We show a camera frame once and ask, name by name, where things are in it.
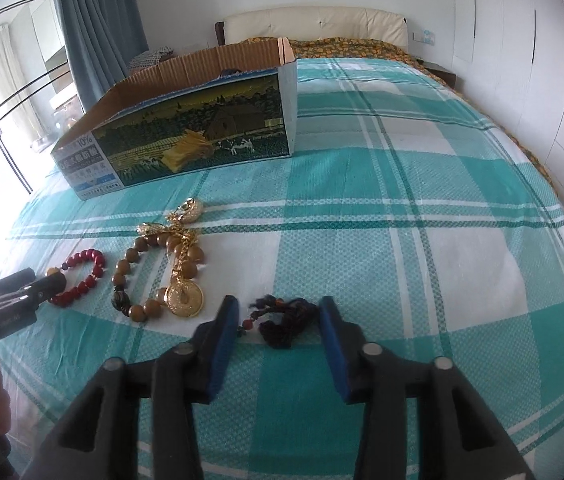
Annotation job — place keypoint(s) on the teal white plaid cloth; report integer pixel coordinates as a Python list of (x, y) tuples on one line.
[(426, 224)]

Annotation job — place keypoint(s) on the green pendant dark tassel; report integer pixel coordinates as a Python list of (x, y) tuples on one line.
[(279, 322)]

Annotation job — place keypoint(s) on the glass sliding balcony door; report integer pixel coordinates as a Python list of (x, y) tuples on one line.
[(38, 100)]

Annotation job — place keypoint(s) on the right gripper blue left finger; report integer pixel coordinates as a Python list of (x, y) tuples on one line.
[(190, 373)]

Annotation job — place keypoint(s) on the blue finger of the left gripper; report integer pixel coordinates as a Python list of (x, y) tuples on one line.
[(45, 288), (16, 281)]

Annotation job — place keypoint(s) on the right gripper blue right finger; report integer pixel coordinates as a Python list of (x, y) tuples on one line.
[(366, 373)]

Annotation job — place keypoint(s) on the open cardboard box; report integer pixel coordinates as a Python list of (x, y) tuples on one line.
[(180, 116)]

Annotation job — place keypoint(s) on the white built-in wardrobe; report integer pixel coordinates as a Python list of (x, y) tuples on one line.
[(509, 55)]

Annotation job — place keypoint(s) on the dark wooden right nightstand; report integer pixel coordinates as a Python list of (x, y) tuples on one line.
[(442, 73)]

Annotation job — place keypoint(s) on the blue curtain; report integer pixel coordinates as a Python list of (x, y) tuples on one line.
[(101, 38)]

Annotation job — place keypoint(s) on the cream padded headboard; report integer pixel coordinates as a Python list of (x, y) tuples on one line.
[(315, 22)]

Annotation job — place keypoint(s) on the pile of clothes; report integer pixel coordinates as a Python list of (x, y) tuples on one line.
[(150, 58)]

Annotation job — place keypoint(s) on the orange floral bedspread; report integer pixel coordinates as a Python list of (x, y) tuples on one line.
[(387, 55)]

